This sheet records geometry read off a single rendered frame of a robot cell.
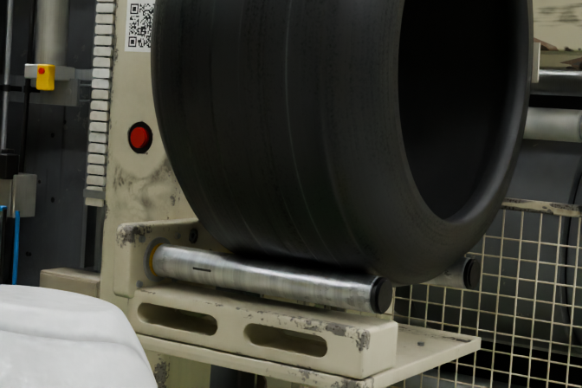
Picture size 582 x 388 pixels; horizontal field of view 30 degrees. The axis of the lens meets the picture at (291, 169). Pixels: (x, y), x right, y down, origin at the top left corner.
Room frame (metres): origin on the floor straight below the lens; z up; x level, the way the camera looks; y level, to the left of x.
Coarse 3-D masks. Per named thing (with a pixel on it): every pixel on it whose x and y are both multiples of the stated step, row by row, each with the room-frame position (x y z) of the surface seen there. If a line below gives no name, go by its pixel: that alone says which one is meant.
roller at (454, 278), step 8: (456, 264) 1.52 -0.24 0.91; (464, 264) 1.51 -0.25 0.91; (472, 264) 1.51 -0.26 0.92; (448, 272) 1.52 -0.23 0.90; (456, 272) 1.51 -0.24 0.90; (464, 272) 1.51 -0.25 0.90; (472, 272) 1.51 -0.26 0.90; (480, 272) 1.54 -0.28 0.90; (432, 280) 1.54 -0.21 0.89; (440, 280) 1.53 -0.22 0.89; (448, 280) 1.52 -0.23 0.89; (456, 280) 1.51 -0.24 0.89; (464, 280) 1.51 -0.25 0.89; (472, 280) 1.51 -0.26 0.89; (464, 288) 1.52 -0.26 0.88; (472, 288) 1.52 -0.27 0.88
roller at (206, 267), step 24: (168, 264) 1.42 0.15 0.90; (192, 264) 1.40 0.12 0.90; (216, 264) 1.39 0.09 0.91; (240, 264) 1.37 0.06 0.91; (264, 264) 1.36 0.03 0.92; (288, 264) 1.35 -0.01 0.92; (240, 288) 1.37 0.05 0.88; (264, 288) 1.35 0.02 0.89; (288, 288) 1.33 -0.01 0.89; (312, 288) 1.31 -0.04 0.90; (336, 288) 1.29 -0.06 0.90; (360, 288) 1.28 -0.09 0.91; (384, 288) 1.28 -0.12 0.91; (384, 312) 1.29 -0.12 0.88
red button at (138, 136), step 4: (136, 128) 1.56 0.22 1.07; (140, 128) 1.55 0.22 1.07; (144, 128) 1.55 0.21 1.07; (132, 132) 1.56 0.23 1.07; (136, 132) 1.55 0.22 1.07; (140, 132) 1.55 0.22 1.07; (144, 132) 1.55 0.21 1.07; (132, 136) 1.56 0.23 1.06; (136, 136) 1.55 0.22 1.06; (140, 136) 1.55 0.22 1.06; (144, 136) 1.55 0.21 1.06; (148, 136) 1.55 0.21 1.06; (132, 140) 1.56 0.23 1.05; (136, 140) 1.55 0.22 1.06; (140, 140) 1.55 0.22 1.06; (144, 140) 1.55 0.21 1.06; (148, 140) 1.55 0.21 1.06; (136, 144) 1.55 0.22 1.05; (140, 144) 1.55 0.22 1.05; (144, 144) 1.55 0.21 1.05
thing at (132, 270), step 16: (128, 224) 1.43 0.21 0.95; (144, 224) 1.44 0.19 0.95; (160, 224) 1.47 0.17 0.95; (176, 224) 1.49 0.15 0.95; (192, 224) 1.53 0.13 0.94; (128, 240) 1.41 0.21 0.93; (144, 240) 1.43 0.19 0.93; (160, 240) 1.46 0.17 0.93; (176, 240) 1.50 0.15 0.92; (192, 240) 1.53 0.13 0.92; (208, 240) 1.56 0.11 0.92; (128, 256) 1.41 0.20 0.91; (144, 256) 1.44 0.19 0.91; (128, 272) 1.41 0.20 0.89; (144, 272) 1.44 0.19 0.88; (128, 288) 1.42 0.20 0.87
